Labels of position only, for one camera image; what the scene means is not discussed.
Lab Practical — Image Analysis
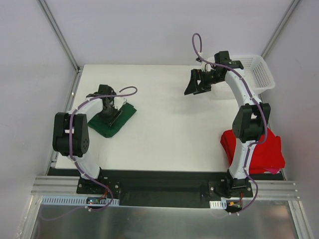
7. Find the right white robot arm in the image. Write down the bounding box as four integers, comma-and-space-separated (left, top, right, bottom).
184, 51, 271, 197

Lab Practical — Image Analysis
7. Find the left white cable duct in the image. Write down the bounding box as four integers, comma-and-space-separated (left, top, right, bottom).
42, 196, 120, 207

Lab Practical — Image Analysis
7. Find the white plastic basket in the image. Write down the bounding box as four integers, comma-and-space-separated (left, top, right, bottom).
210, 54, 275, 100

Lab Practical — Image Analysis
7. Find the red folded t shirt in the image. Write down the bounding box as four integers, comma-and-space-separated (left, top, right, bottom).
220, 129, 285, 174

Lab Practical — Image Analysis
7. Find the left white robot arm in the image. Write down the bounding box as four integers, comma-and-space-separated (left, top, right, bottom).
52, 85, 127, 194

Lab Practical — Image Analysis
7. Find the green t shirt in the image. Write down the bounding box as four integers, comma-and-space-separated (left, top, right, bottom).
88, 103, 137, 138

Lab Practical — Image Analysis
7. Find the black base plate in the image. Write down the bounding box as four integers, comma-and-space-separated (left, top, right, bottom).
76, 170, 253, 208

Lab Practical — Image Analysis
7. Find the aluminium frame rail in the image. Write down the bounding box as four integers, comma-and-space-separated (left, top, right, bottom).
31, 176, 301, 201

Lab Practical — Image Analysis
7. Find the right white cable duct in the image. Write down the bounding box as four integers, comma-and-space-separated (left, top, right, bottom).
209, 199, 227, 210

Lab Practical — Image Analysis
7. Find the white cable duct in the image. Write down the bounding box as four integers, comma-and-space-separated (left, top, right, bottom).
209, 199, 227, 210
42, 196, 120, 207

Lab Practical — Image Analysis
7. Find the pink folded t shirt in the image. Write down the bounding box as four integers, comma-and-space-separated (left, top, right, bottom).
265, 168, 280, 174

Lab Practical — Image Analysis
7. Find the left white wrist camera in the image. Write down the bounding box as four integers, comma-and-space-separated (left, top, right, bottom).
113, 97, 127, 110

